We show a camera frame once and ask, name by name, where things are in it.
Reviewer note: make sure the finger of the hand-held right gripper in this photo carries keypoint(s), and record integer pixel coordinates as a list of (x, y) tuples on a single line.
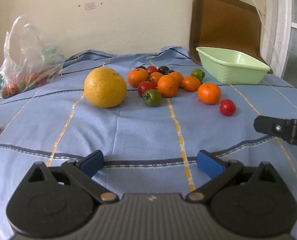
[(268, 126)]

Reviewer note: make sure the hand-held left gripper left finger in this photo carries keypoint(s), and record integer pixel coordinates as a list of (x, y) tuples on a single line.
[(92, 163)]

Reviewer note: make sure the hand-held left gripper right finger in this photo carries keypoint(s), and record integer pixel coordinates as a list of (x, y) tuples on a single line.
[(209, 166)]

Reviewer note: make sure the red tomato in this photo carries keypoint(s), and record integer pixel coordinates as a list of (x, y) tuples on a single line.
[(145, 88), (227, 107), (151, 69)]

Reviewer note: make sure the light green plastic basin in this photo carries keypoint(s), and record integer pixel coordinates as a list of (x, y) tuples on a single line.
[(233, 72)]

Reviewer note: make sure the orange tangerine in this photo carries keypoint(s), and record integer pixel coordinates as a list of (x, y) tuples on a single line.
[(137, 77), (167, 86), (209, 93), (177, 77), (191, 83)]

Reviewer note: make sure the large yellow grapefruit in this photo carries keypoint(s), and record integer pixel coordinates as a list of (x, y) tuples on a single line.
[(104, 87)]

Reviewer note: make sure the green tomato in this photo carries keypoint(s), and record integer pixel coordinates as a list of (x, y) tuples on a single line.
[(152, 98), (197, 74)]

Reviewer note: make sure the dark purple tomato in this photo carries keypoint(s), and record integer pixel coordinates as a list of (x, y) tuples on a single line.
[(170, 72), (163, 69), (140, 67)]

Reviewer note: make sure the small orange tomato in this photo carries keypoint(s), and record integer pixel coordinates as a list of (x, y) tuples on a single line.
[(156, 76)]

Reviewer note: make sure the blue striped bedsheet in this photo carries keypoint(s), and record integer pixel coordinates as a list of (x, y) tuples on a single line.
[(128, 135)]

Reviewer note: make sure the brown woven seat cushion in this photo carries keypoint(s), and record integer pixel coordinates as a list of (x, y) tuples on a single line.
[(226, 25)]

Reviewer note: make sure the clear plastic bag with produce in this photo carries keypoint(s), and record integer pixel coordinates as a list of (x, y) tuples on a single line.
[(26, 62)]

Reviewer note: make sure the white window frame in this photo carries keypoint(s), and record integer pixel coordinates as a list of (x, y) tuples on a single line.
[(281, 30)]

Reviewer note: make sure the pink wall sticker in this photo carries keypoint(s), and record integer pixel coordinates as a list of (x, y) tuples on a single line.
[(90, 5)]

